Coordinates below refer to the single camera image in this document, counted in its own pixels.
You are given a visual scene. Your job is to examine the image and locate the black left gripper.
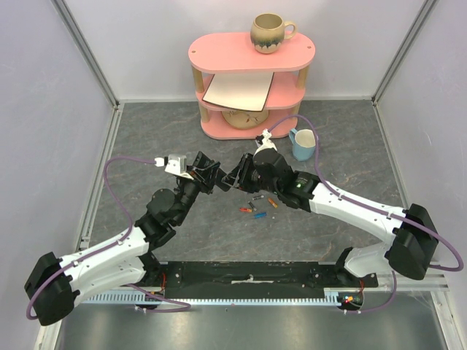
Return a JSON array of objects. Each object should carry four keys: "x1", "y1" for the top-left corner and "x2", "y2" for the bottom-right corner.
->
[{"x1": 174, "y1": 160, "x2": 222, "y2": 225}]

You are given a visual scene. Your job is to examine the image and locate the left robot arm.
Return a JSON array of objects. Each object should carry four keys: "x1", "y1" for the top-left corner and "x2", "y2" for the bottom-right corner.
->
[{"x1": 24, "y1": 152, "x2": 224, "y2": 326}]

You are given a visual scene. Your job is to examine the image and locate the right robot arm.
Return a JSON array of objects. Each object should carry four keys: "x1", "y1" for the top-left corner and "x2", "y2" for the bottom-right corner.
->
[{"x1": 225, "y1": 149, "x2": 439, "y2": 287}]

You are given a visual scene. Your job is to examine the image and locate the black gold battery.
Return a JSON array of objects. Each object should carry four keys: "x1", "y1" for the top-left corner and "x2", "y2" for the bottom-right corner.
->
[{"x1": 247, "y1": 201, "x2": 257, "y2": 211}]

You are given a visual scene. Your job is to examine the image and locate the beige bird-painted bowl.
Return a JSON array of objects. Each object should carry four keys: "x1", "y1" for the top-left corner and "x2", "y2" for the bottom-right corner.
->
[{"x1": 221, "y1": 109, "x2": 269, "y2": 130}]

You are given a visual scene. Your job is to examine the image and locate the light blue mug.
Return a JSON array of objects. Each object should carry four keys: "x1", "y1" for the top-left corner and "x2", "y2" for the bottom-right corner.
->
[{"x1": 289, "y1": 128, "x2": 316, "y2": 161}]

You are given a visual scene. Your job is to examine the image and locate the pink three-tier shelf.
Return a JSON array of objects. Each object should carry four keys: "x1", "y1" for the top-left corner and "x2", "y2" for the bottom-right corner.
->
[{"x1": 188, "y1": 33, "x2": 315, "y2": 140}]

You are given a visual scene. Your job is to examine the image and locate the white square plate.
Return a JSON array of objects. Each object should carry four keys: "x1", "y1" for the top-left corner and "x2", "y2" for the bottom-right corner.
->
[{"x1": 202, "y1": 71, "x2": 274, "y2": 112}]

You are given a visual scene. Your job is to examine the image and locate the beige ceramic mug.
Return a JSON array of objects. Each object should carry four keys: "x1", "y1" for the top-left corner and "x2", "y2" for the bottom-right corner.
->
[{"x1": 250, "y1": 13, "x2": 298, "y2": 54}]

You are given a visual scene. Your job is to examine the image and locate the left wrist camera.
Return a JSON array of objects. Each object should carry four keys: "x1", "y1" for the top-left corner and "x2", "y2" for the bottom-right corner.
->
[{"x1": 154, "y1": 154, "x2": 191, "y2": 179}]

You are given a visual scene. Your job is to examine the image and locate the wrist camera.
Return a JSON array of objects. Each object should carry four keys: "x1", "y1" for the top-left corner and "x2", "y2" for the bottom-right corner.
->
[
  {"x1": 154, "y1": 154, "x2": 191, "y2": 179},
  {"x1": 255, "y1": 129, "x2": 277, "y2": 155}
]

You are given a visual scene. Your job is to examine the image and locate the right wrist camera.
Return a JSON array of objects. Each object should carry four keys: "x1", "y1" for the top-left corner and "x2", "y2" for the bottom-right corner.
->
[{"x1": 255, "y1": 129, "x2": 277, "y2": 155}]

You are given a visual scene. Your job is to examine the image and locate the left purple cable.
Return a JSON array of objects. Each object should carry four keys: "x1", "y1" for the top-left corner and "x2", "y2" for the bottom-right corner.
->
[{"x1": 27, "y1": 155, "x2": 193, "y2": 320}]

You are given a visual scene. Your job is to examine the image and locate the purple cable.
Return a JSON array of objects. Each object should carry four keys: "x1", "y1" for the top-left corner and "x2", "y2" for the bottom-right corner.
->
[
  {"x1": 27, "y1": 155, "x2": 193, "y2": 320},
  {"x1": 266, "y1": 114, "x2": 465, "y2": 315}
]

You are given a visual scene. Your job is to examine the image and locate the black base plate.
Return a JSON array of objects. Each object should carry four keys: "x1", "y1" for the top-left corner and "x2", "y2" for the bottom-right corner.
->
[{"x1": 137, "y1": 261, "x2": 378, "y2": 298}]

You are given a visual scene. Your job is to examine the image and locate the white cable duct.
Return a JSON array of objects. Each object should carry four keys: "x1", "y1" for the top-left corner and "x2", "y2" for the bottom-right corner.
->
[{"x1": 84, "y1": 289, "x2": 363, "y2": 308}]

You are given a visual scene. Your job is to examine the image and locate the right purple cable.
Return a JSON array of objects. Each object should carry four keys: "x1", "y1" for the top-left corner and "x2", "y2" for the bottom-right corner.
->
[{"x1": 266, "y1": 114, "x2": 465, "y2": 315}]

